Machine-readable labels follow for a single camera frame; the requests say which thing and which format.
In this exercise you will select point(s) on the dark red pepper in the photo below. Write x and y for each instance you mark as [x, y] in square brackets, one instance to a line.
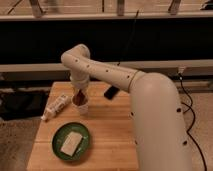
[79, 98]

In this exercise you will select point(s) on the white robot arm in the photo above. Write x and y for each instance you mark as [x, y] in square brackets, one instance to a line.
[159, 127]

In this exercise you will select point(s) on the white ceramic cup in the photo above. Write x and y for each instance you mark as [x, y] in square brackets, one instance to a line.
[83, 108]

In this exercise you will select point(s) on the black smartphone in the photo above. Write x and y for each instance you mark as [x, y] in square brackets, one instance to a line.
[111, 92]

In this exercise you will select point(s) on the white toothpaste tube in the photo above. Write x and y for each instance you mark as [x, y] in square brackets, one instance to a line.
[56, 107]

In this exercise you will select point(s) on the green plate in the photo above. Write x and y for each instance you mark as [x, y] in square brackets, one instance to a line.
[61, 135]

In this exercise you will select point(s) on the white sponge block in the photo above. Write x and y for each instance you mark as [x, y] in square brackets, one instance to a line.
[71, 143]

